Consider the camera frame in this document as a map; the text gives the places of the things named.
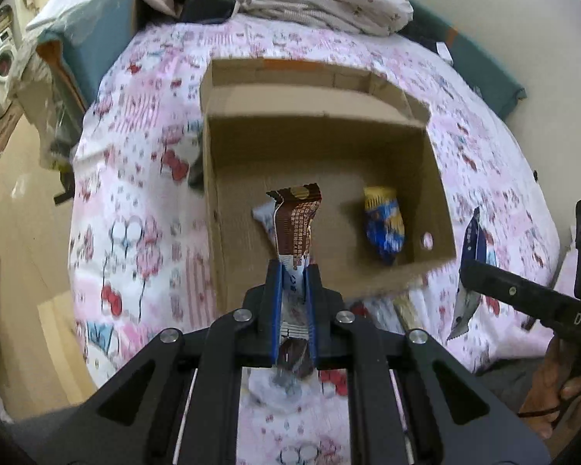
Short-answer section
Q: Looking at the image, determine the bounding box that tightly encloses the brown snack bar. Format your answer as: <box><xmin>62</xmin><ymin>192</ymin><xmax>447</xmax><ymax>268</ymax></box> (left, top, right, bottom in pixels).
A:
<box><xmin>265</xmin><ymin>183</ymin><xmax>323</xmax><ymax>379</ymax></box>

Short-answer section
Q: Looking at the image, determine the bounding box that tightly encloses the beige brown snack packet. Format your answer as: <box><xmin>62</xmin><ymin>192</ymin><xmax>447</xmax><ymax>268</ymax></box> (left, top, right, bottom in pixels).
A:
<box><xmin>392</xmin><ymin>291</ymin><xmax>425</xmax><ymax>333</ymax></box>

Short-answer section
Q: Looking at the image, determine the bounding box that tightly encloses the person's right hand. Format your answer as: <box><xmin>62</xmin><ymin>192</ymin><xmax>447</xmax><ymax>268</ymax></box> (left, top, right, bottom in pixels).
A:
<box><xmin>518</xmin><ymin>336</ymin><xmax>581</xmax><ymax>441</ymax></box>

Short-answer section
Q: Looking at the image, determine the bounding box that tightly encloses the cardboard box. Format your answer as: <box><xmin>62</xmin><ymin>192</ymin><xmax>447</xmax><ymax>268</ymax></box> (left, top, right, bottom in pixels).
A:
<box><xmin>199</xmin><ymin>57</ymin><xmax>458</xmax><ymax>312</ymax></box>

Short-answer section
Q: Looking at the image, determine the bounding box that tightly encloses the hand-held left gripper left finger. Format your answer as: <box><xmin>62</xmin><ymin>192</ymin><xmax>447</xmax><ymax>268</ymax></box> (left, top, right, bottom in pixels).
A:
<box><xmin>10</xmin><ymin>260</ymin><xmax>282</xmax><ymax>465</ymax></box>

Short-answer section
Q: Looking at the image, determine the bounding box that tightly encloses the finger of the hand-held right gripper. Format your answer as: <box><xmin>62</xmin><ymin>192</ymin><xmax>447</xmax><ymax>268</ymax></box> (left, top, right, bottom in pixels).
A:
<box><xmin>460</xmin><ymin>258</ymin><xmax>581</xmax><ymax>344</ymax></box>

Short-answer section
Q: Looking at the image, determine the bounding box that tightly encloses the yellow blue snack packet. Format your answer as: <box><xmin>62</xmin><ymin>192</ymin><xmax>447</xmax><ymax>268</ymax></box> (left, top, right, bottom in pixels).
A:
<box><xmin>363</xmin><ymin>186</ymin><xmax>406</xmax><ymax>266</ymax></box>

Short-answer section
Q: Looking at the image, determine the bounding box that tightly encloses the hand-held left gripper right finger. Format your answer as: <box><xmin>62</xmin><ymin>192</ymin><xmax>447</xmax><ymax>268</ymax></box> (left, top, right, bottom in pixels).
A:
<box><xmin>306</xmin><ymin>265</ymin><xmax>553</xmax><ymax>465</ymax></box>

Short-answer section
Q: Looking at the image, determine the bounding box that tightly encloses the striped snack packet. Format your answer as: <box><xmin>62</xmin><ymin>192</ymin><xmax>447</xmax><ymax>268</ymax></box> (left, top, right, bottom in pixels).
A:
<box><xmin>351</xmin><ymin>298</ymin><xmax>404</xmax><ymax>333</ymax></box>

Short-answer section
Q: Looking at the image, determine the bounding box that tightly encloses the cardboard sheet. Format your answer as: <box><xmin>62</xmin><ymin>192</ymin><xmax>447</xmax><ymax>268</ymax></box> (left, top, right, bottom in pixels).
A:
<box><xmin>0</xmin><ymin>102</ymin><xmax>25</xmax><ymax>166</ymax></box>

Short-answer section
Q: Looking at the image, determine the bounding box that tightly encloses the dark grey cloth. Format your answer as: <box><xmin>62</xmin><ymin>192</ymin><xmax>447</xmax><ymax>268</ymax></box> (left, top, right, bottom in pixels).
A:
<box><xmin>474</xmin><ymin>353</ymin><xmax>553</xmax><ymax>417</ymax></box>

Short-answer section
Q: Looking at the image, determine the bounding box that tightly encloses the clear plastic bag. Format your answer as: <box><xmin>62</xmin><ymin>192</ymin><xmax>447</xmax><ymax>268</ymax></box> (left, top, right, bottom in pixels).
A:
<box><xmin>9</xmin><ymin>43</ymin><xmax>84</xmax><ymax>171</ymax></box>

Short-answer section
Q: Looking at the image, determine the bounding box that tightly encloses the pink printed bedsheet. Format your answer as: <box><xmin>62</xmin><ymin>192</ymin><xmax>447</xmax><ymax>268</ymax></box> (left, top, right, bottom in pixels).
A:
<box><xmin>68</xmin><ymin>14</ymin><xmax>562</xmax><ymax>465</ymax></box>

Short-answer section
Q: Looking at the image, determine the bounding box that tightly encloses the white crumpled snack packet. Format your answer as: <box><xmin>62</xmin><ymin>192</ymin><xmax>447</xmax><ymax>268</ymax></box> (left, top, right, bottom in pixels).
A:
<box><xmin>246</xmin><ymin>367</ymin><xmax>315</xmax><ymax>412</ymax></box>

